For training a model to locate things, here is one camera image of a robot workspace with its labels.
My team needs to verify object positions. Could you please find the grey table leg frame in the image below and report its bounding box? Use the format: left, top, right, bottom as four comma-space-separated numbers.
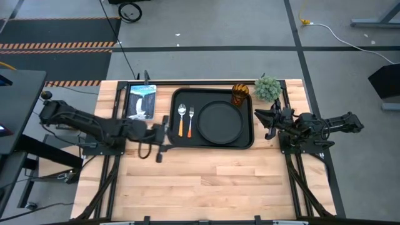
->
349, 0, 400, 29

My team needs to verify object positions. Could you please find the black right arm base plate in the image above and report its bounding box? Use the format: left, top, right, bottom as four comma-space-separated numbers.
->
277, 130, 326, 155

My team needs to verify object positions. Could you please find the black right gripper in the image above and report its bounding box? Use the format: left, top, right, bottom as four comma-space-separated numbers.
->
253, 99, 297, 141

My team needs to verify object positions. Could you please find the waterfall picture book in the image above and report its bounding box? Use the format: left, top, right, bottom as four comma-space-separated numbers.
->
126, 84, 158, 121

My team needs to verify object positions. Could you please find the coiled black cable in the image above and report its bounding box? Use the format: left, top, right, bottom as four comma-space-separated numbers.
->
117, 1, 143, 24

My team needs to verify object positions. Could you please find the spoon with yellow-orange handle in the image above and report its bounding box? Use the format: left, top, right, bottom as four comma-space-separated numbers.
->
177, 103, 188, 138

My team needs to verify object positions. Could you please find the white floor cable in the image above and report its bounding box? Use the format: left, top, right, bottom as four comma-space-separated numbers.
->
309, 22, 398, 65

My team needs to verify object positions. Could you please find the fork with orange handle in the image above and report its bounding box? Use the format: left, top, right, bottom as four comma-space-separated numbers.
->
186, 106, 196, 139

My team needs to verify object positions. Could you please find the black desk top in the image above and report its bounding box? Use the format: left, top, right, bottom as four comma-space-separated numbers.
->
0, 68, 48, 156

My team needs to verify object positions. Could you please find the black round plate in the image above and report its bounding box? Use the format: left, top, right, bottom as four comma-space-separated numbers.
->
196, 99, 245, 145

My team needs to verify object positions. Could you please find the grey floor foot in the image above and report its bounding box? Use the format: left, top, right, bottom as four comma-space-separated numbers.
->
381, 102, 400, 112

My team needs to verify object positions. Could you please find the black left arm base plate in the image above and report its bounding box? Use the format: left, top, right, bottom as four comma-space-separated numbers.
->
81, 131, 128, 156

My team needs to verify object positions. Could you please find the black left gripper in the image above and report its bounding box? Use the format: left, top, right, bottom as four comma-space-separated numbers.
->
151, 114, 176, 164

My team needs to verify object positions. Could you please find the black rectangular tray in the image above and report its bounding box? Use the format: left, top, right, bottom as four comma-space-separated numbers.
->
167, 87, 255, 150

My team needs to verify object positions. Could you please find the black angular box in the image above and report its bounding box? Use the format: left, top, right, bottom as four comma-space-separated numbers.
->
367, 62, 400, 100

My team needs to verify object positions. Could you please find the black hazard-striped floor mat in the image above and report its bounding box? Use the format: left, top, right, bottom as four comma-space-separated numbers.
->
0, 16, 122, 88

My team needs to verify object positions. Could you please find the yellow cable with plug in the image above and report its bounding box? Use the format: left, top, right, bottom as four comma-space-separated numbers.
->
298, 0, 311, 26

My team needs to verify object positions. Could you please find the long black floor cable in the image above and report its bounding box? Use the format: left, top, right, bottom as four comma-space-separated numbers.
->
98, 0, 138, 80

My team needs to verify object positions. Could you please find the black desk leg frame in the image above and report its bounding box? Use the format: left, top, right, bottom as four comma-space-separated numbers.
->
0, 133, 84, 216

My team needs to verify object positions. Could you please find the black aluminium table frame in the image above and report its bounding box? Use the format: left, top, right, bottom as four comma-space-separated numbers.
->
74, 79, 347, 225

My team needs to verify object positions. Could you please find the small green potted plant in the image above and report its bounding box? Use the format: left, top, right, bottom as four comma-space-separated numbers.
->
253, 73, 283, 103

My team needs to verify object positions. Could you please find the amber glass cup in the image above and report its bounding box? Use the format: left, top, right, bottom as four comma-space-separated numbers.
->
231, 82, 251, 108

